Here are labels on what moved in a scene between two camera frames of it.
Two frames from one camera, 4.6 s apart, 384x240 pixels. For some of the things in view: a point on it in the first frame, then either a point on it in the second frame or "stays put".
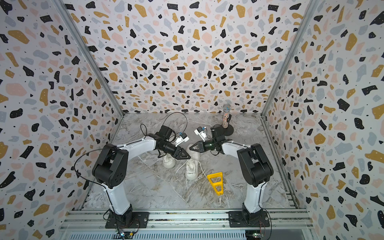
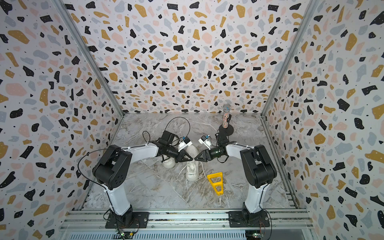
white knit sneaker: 168,161 stays put
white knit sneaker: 192,165 stays put
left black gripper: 178,154 stays put
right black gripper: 200,146 → 205,155
